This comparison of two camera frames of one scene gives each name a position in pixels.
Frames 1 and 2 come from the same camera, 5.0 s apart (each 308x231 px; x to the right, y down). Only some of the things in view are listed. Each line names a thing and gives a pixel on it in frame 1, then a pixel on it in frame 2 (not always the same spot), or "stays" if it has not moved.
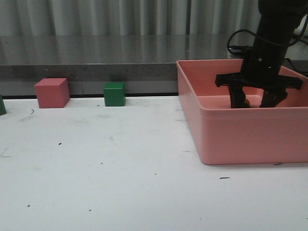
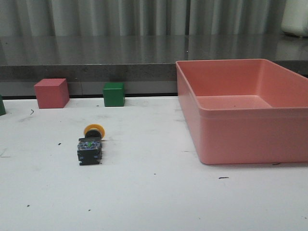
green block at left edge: x=3 y=109 stays
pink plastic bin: x=226 y=135 stays
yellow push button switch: x=247 y=103 → x=89 y=149
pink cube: x=52 y=93 stays
